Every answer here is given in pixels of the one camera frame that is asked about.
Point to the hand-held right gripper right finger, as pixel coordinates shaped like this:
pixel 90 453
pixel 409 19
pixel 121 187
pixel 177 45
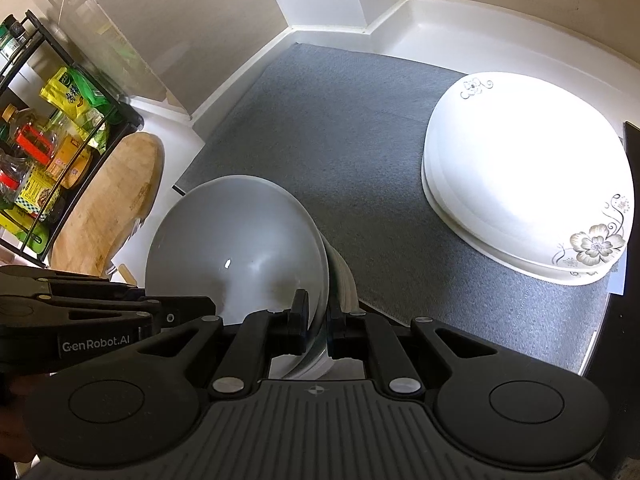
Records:
pixel 334 336

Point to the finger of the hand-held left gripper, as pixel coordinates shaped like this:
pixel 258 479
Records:
pixel 175 310
pixel 75 285

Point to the wooden cutting board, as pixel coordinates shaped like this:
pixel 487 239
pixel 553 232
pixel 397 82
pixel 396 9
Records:
pixel 110 200

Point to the grey fabric mat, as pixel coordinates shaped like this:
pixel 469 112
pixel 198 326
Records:
pixel 350 150

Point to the green glass bottle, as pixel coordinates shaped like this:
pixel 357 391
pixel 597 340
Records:
pixel 10 40

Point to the white paper tag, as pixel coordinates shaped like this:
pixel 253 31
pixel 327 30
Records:
pixel 617 277

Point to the green yellow snack packet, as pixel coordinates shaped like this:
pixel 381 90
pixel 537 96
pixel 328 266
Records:
pixel 70 92

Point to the cream printed bowl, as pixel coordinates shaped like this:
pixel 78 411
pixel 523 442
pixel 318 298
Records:
pixel 345 280

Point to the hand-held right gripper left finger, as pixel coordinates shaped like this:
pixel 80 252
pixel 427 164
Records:
pixel 300 321

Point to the large white bowl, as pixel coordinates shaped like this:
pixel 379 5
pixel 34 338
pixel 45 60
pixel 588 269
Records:
pixel 235 240

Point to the yellow checkered packet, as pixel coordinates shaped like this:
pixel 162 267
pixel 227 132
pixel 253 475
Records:
pixel 37 195

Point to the white floral square plate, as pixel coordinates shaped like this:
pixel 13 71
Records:
pixel 580 280
pixel 520 170

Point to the clear splash guard panel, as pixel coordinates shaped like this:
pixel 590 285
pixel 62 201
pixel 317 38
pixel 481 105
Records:
pixel 125 60

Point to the orange seasoning packet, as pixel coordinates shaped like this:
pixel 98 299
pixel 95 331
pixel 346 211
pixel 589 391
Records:
pixel 70 160

